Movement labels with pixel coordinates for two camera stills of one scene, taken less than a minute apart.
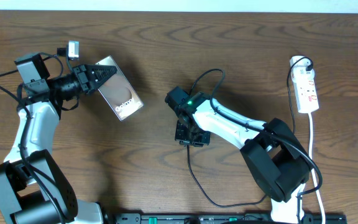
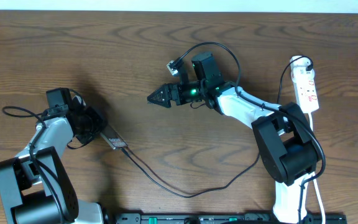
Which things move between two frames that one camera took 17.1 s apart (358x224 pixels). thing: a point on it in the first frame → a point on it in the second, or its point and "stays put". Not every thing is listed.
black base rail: [218, 218] stays put
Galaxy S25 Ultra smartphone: [119, 93] → [112, 137]
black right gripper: [204, 140] → [168, 89]
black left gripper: [86, 70] → [99, 122]
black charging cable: [261, 198] → [310, 67]
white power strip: [304, 84] stays put
